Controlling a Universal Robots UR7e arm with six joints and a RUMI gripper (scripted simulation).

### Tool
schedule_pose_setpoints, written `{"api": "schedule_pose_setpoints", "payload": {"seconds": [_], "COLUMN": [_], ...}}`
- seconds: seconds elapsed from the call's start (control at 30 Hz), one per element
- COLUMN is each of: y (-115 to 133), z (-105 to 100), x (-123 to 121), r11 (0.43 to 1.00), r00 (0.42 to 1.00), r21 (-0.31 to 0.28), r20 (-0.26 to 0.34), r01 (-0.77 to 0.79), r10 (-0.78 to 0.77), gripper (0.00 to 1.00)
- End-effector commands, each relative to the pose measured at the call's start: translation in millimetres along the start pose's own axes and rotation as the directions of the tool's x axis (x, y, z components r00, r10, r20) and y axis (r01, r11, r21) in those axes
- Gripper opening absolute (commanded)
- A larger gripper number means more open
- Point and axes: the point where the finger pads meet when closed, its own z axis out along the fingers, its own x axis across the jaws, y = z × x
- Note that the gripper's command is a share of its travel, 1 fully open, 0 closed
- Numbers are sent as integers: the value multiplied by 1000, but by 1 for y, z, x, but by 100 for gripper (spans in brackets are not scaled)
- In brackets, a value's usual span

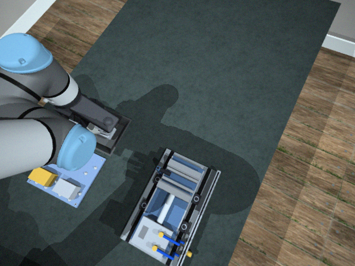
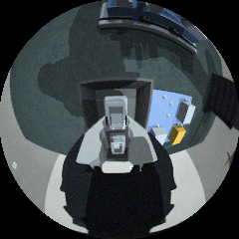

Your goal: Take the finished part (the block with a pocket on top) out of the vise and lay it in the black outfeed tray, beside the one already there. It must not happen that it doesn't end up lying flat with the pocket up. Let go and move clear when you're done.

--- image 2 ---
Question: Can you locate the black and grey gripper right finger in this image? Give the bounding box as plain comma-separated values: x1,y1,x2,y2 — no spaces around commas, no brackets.
125,115,177,190

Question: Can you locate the yellow rectangular block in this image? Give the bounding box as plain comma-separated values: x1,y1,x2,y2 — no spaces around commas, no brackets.
168,125,186,144

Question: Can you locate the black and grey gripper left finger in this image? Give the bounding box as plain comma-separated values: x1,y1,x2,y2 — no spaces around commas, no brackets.
60,116,108,192

